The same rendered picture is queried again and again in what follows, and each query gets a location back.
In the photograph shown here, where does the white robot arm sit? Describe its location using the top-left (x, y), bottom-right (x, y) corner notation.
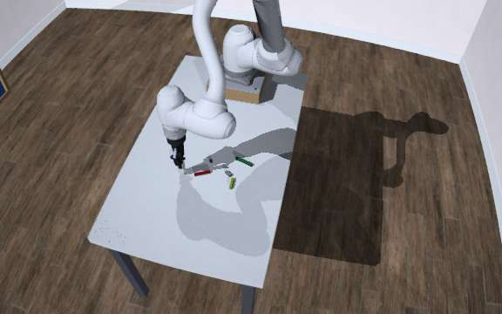
top-left (157, 0), bottom-right (302, 140)

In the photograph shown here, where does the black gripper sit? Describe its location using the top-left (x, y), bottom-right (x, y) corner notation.
top-left (166, 135), bottom-right (186, 174)

